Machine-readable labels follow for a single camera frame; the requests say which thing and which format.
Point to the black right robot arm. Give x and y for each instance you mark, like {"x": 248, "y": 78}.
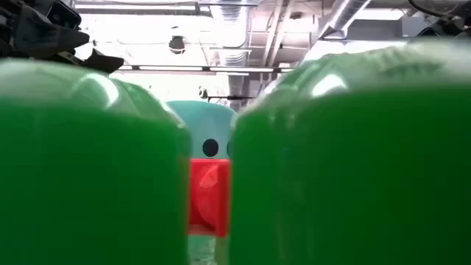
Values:
{"x": 456, "y": 23}

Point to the teal foam die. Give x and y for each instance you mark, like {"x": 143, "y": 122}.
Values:
{"x": 206, "y": 121}

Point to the ceiling light strip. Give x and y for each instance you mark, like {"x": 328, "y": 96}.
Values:
{"x": 169, "y": 68}

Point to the green toy brick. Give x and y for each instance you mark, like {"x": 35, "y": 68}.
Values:
{"x": 92, "y": 176}

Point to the large red toy brick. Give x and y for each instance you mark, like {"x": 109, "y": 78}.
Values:
{"x": 209, "y": 198}

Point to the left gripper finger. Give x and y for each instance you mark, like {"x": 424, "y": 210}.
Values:
{"x": 105, "y": 63}

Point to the silver ventilation duct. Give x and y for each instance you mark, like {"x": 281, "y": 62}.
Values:
{"x": 346, "y": 14}
{"x": 230, "y": 22}

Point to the ceiling dome camera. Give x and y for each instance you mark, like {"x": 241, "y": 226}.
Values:
{"x": 177, "y": 44}

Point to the black gantry frame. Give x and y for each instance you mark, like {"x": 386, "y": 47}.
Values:
{"x": 230, "y": 97}

